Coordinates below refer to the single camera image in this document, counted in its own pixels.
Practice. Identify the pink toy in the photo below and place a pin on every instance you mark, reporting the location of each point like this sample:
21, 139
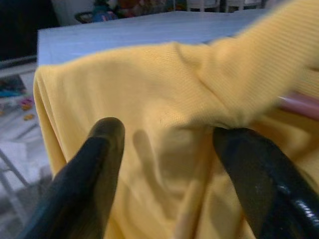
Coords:
27, 102

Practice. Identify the white television stand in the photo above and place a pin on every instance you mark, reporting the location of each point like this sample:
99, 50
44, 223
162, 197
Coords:
15, 69

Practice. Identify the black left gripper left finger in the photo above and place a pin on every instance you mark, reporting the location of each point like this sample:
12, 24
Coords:
82, 186

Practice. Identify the black television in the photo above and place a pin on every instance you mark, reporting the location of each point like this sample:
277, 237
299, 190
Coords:
20, 25

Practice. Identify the pink clothes hanger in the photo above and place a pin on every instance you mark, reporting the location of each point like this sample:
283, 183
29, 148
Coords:
301, 104

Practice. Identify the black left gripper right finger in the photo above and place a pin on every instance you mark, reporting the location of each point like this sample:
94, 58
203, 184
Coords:
269, 194

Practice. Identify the pale blue folding table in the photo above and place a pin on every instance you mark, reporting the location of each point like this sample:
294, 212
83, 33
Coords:
124, 32

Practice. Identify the yellow shirt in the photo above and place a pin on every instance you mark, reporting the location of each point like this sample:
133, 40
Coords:
162, 87

